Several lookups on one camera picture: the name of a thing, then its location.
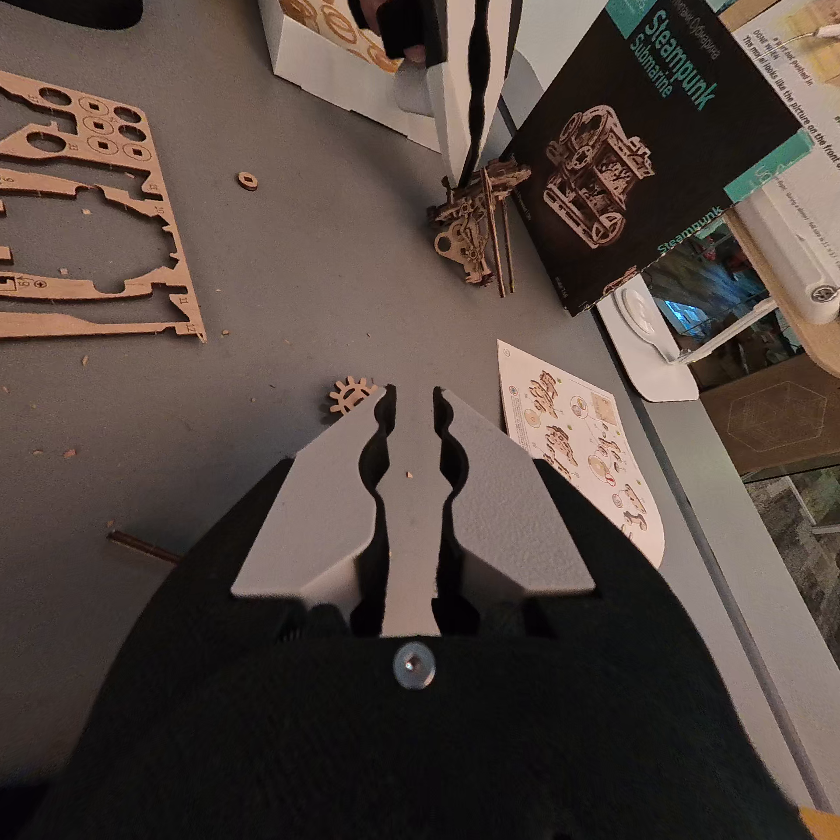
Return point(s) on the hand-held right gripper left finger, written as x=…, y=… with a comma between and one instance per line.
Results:
x=308, y=525

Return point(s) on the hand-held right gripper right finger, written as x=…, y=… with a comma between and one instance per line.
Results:
x=518, y=525

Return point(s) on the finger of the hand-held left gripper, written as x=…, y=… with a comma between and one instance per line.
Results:
x=502, y=52
x=453, y=98

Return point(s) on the wooden gear with axle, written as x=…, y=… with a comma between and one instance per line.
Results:
x=344, y=400

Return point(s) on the partly built wooden model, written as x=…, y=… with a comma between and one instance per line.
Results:
x=459, y=243

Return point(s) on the black model kit box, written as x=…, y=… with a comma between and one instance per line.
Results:
x=623, y=131

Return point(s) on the laser-cut plywood parts sheet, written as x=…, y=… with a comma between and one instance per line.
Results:
x=65, y=325

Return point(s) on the person's left hand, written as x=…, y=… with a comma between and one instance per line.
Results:
x=367, y=12

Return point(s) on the open instruction booklet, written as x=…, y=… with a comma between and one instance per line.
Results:
x=577, y=446

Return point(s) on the white cardboard box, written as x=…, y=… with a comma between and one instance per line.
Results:
x=328, y=85

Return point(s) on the thin wooden strip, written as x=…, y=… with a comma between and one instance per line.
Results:
x=141, y=546

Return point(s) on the printed task instruction sheet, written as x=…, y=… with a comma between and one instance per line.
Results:
x=787, y=98

